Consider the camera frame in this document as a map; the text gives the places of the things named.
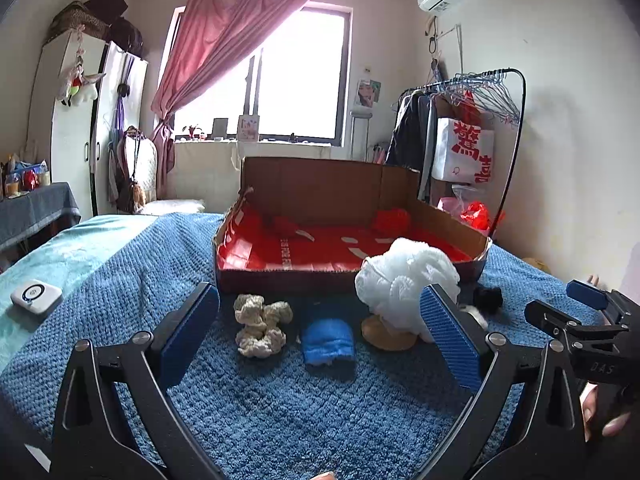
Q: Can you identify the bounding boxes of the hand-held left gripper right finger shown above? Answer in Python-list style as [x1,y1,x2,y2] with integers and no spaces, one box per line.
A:
[415,284,588,480]

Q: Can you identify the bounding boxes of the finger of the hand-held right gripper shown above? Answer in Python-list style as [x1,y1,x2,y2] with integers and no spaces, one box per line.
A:
[524,300,631,356]
[566,280,626,313]

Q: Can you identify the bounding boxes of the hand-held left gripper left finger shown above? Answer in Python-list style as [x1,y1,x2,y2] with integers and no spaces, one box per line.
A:
[50,281,226,480]

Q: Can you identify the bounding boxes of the round pad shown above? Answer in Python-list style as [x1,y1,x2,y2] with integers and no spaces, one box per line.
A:
[361,314,418,352]

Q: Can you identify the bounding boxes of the white mesh bath puff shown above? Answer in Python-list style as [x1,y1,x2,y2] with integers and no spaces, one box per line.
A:
[355,237,461,343]

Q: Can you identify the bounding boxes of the beige crochet piece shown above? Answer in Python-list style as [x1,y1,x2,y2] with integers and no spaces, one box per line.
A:
[234,294,295,359]

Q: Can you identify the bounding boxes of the blue cloth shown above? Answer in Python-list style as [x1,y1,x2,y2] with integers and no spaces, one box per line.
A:
[300,316,355,367]

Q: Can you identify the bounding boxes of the cardboard box with red lining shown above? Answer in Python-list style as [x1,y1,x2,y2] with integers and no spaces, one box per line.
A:
[214,156,493,295]

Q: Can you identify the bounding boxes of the person's right hand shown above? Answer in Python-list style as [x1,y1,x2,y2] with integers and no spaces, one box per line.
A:
[581,384,633,443]

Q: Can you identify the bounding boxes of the red plastic bag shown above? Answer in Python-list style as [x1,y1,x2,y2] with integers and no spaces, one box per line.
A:
[460,201,506,235]

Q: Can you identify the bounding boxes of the white pillow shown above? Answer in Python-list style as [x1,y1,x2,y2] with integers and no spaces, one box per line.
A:
[137,198,207,216]

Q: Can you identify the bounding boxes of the red foam net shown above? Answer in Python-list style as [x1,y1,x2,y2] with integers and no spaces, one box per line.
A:
[371,208,412,236]

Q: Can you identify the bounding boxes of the pink plastic bag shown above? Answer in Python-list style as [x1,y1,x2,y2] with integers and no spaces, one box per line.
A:
[437,185,476,217]

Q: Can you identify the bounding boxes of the teal bedsheet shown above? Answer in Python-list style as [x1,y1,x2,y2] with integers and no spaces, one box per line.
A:
[0,215,151,371]

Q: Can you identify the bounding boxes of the black clothes rack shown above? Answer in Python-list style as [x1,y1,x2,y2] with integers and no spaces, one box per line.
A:
[395,67,527,238]

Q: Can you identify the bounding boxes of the small white square device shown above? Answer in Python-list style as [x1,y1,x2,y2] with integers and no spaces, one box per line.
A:
[11,280,64,318]

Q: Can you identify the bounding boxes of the white chair with hanging bag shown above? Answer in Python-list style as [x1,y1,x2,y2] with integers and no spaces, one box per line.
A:
[107,126,159,215]

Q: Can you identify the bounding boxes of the white bag with red print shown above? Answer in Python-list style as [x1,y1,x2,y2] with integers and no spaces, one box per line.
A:
[431,92,496,185]

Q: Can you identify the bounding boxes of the table with blue cloth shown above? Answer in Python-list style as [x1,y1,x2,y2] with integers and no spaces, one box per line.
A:
[0,182,82,261]

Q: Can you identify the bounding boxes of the dark hanging clothes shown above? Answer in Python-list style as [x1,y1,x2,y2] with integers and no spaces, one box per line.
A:
[385,89,441,201]

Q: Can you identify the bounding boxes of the framed picture on windowsill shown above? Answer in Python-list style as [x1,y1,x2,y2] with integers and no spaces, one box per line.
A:
[237,115,261,143]

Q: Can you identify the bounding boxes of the clutter of small table items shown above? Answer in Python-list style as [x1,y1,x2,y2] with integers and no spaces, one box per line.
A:
[0,152,52,200]

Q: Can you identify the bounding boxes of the white wardrobe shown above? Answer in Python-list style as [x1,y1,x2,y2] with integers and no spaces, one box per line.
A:
[27,30,150,218]

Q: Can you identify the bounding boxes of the window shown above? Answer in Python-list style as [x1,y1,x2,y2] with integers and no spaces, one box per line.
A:
[169,6,353,147]

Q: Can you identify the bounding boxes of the pink curtain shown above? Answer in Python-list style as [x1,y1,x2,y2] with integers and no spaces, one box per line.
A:
[150,0,321,173]

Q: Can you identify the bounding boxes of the hanging plush toy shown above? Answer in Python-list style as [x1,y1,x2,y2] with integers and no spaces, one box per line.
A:
[57,27,107,107]

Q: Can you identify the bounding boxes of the dark bags pile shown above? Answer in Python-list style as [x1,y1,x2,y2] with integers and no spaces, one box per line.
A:
[45,0,145,58]

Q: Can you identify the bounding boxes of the bunch of wire hangers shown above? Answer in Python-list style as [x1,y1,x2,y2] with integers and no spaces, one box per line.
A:
[435,71,522,128]

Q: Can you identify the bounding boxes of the small wall pictures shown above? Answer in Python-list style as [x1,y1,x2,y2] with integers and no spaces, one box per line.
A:
[354,79,382,108]

